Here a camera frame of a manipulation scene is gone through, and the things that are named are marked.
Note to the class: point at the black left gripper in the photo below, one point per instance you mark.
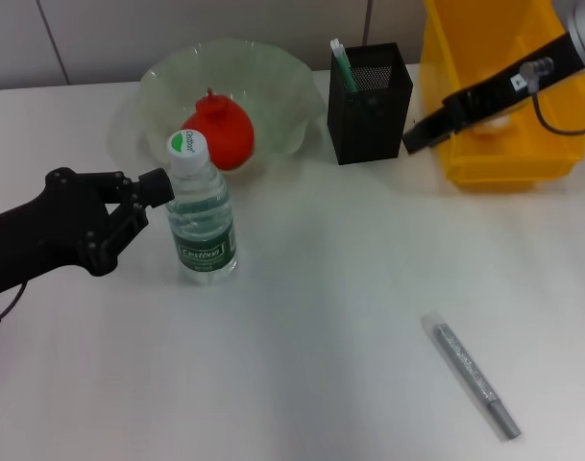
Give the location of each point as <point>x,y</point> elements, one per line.
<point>42,235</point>

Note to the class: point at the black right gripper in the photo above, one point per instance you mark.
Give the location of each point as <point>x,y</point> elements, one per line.
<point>503,91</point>

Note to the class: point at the white paper ball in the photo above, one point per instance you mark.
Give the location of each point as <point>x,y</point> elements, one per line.
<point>494,127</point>

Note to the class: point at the clear green-label water bottle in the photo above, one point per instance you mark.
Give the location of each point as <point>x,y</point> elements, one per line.
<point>205,259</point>

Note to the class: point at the red pomegranate toy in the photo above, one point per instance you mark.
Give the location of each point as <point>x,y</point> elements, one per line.
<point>229,134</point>

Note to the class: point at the green utility knife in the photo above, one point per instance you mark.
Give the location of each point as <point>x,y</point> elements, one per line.
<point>342,62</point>

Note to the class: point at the black mesh pen holder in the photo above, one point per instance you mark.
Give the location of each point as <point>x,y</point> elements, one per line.
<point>369,134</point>

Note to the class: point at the green glass fruit bowl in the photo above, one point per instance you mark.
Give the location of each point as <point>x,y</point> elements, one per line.
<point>282,96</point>

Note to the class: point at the grey pen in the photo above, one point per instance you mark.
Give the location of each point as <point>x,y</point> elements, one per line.
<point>470,370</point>

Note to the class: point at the yellow plastic bin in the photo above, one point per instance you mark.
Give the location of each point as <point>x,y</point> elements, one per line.
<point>513,163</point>

